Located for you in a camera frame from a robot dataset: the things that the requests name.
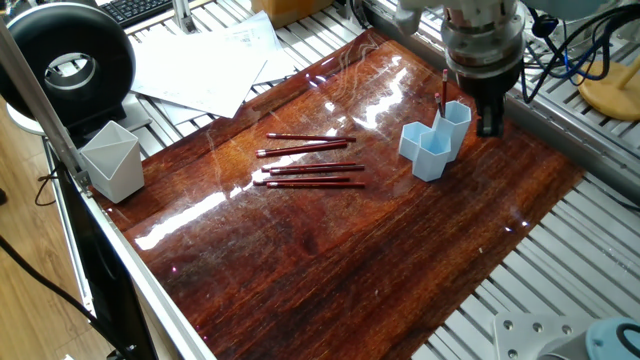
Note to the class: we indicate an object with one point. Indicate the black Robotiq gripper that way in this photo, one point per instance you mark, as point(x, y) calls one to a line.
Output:
point(488, 82)

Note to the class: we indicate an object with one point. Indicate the light blue hexagonal pen holder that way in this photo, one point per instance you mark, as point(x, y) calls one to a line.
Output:
point(425, 155)

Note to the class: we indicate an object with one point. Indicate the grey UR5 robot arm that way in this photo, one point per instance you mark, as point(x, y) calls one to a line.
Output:
point(480, 30)

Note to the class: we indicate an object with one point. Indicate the grey pentagonal pen holder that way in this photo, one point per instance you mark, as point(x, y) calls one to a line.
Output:
point(115, 175)

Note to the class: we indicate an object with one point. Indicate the yellow wooden disc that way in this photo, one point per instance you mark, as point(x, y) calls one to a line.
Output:
point(612, 100)

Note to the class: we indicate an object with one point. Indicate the brown wood-grain board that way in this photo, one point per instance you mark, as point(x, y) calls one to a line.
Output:
point(330, 260)

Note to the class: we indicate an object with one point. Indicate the small tan box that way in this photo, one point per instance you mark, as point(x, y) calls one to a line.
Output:
point(285, 10)

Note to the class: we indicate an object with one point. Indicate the small white paper sheet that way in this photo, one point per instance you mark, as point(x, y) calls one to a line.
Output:
point(250, 40)

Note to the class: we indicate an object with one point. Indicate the large white paper sheet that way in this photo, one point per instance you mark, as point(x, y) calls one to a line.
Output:
point(200, 70)

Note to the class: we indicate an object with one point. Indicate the black keyboard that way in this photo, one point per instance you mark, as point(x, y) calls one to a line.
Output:
point(140, 10)

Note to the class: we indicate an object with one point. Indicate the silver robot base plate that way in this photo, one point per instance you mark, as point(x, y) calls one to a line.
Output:
point(525, 340)

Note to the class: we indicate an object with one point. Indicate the silver metal post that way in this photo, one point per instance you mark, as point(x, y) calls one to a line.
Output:
point(184, 15)

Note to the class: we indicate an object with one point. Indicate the grey aluminium frame rail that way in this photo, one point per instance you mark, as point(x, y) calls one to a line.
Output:
point(45, 105)

